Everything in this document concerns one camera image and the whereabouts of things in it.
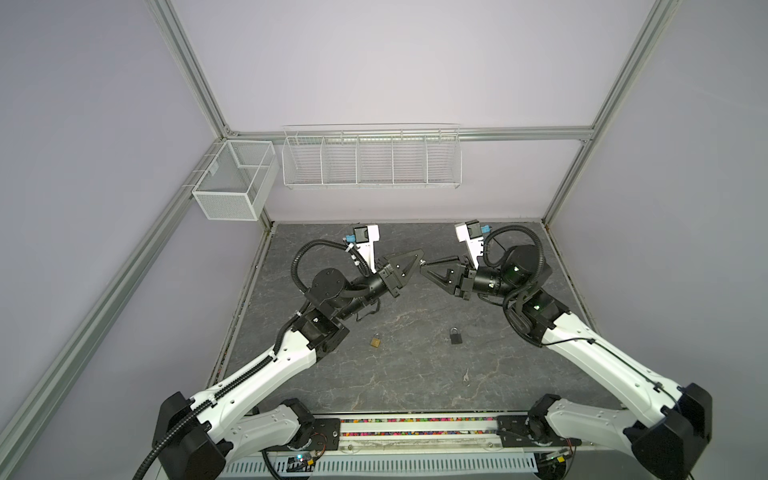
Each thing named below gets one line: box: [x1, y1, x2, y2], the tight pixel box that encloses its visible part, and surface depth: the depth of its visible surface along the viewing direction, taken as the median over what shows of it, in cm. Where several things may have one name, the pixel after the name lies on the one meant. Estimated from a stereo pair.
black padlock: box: [450, 327, 463, 344], surface depth 92 cm
